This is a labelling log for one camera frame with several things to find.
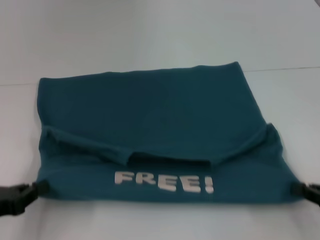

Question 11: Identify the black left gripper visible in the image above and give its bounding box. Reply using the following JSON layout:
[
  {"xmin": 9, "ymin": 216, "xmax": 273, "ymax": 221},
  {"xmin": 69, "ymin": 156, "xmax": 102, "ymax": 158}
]
[{"xmin": 0, "ymin": 180, "xmax": 50, "ymax": 219}]

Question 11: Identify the teal blue shirt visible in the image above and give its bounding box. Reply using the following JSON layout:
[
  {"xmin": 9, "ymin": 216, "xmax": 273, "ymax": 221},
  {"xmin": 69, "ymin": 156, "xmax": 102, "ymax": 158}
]
[{"xmin": 36, "ymin": 61, "xmax": 298, "ymax": 204}]

